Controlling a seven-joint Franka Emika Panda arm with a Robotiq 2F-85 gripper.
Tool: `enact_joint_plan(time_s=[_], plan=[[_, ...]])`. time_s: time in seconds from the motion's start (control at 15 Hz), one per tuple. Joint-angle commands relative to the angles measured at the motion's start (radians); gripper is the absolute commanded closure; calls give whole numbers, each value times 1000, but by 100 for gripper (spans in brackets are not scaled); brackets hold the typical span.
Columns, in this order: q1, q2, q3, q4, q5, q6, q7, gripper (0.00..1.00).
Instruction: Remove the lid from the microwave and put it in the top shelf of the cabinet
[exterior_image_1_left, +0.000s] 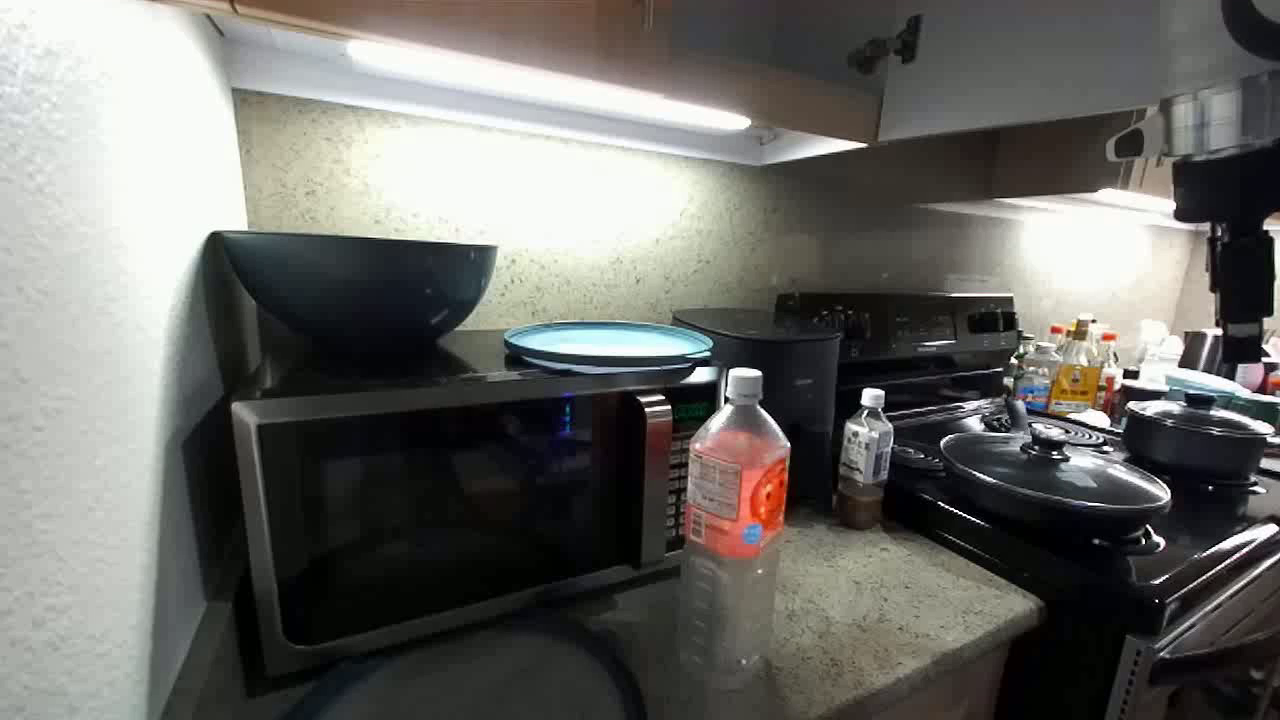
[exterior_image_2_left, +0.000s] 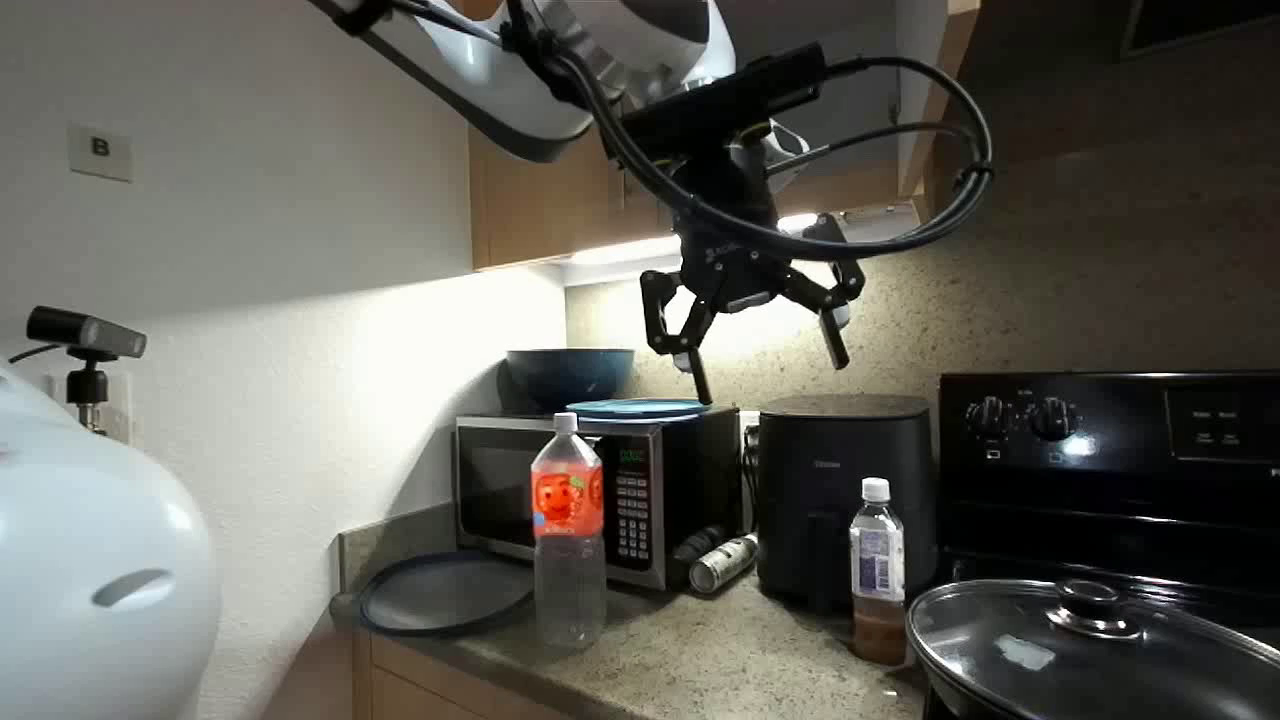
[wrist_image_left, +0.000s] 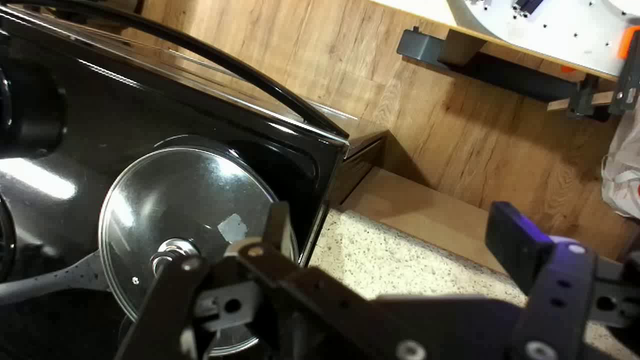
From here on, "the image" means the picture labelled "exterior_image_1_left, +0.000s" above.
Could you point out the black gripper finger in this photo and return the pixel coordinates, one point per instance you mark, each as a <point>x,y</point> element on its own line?
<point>1243,287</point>

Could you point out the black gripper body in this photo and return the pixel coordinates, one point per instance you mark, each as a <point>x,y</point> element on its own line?
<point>1227,184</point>

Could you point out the teal plate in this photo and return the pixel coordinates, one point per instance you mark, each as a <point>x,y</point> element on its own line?
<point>604,342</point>

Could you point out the black pot with lid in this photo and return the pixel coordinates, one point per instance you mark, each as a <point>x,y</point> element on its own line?
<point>1193,436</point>

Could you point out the black pan with glass lid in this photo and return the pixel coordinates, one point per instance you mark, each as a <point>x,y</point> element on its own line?
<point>1053,482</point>

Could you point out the long under-cabinet light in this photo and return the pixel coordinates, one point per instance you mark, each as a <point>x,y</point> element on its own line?
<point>535,80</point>

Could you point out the stainless steel black microwave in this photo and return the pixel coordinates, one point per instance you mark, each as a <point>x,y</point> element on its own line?
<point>440,523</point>

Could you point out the range hood light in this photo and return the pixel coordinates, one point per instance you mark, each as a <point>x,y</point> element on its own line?
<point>1104,200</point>

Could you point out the red-cap sauce bottle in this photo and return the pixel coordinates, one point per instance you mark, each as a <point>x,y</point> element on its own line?
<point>1109,377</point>

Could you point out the yellow oil bottle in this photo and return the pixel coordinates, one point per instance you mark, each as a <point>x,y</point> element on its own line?
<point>1073,377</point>

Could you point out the clear blue-label bottle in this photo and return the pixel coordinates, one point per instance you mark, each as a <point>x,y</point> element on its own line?
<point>1039,377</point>

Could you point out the black kitchen stove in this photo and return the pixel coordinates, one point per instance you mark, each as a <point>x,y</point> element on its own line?
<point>1200,544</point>

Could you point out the small white-cap drink bottle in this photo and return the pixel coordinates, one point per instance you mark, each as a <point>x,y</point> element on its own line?
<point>864,461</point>

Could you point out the black air fryer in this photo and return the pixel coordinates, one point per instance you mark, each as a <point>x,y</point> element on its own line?
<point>795,386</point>

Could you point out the large orange-label water bottle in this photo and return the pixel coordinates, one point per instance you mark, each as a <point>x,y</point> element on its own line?
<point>735,535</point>

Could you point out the grey round plate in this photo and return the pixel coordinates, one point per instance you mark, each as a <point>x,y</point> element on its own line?
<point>464,683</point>

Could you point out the dark blue bowl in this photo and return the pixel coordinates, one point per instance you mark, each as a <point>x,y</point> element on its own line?
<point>353,287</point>

